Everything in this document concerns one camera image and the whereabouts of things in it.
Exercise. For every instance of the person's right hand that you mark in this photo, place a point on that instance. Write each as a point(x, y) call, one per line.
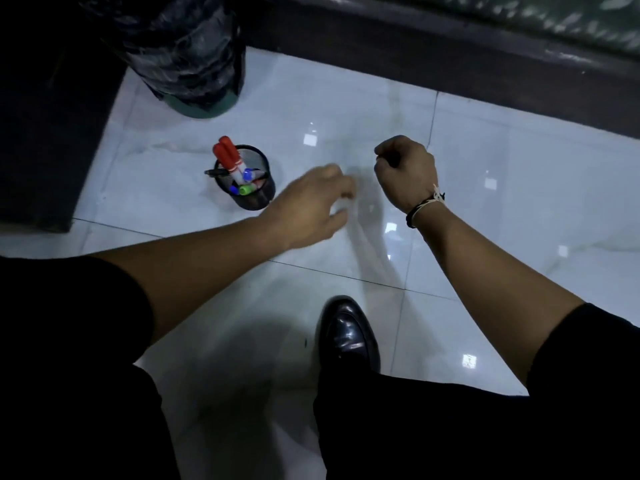
point(407, 179)

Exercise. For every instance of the person's left hand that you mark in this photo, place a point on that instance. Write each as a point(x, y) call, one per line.
point(300, 214)

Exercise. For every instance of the person's right fingers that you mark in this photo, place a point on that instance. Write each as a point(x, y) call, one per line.
point(395, 147)

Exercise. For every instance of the person's left thumb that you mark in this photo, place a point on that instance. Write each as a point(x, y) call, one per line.
point(336, 222)

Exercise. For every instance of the person's right forearm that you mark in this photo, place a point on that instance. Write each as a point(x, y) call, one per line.
point(495, 289)

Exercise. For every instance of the person's left forearm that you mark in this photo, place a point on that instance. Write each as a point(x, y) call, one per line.
point(190, 264)

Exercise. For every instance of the white wrist thread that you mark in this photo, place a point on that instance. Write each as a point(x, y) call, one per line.
point(437, 195)

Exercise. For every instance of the black mesh pen holder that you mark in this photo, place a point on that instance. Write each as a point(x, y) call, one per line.
point(252, 194)

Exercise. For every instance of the green capped marker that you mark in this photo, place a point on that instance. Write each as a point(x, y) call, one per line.
point(246, 188)

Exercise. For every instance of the blue capped marker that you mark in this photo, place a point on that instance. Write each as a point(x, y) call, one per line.
point(250, 174)

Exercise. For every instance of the dark wooden ledge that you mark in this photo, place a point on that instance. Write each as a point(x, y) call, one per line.
point(450, 59)

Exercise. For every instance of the black leather shoe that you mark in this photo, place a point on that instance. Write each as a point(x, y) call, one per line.
point(347, 334)

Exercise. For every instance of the red capped marker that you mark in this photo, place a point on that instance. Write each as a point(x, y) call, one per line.
point(233, 150)
point(226, 158)

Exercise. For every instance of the black pen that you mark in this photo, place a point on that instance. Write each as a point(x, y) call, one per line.
point(215, 172)

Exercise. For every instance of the green waste bin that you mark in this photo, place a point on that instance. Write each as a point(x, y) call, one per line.
point(205, 105)

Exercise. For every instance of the black trousers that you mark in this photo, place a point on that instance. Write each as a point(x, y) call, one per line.
point(425, 434)

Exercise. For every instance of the black plastic bin bag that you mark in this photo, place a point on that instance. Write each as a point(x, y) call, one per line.
point(185, 44)

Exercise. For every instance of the black shirt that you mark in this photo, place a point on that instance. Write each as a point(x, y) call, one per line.
point(70, 309)

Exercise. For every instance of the dark wooden cabinet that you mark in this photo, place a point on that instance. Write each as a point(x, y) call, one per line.
point(50, 119)

